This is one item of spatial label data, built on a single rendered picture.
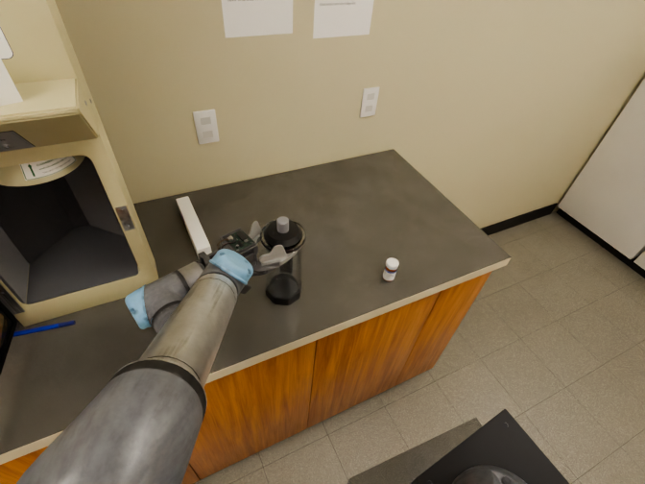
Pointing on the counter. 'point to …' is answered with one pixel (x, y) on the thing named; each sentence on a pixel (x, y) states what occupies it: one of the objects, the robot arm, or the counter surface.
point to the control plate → (12, 141)
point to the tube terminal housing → (33, 63)
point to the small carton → (8, 87)
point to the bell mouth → (38, 171)
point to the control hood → (49, 113)
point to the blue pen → (44, 327)
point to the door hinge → (10, 302)
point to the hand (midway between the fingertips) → (281, 241)
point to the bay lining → (48, 219)
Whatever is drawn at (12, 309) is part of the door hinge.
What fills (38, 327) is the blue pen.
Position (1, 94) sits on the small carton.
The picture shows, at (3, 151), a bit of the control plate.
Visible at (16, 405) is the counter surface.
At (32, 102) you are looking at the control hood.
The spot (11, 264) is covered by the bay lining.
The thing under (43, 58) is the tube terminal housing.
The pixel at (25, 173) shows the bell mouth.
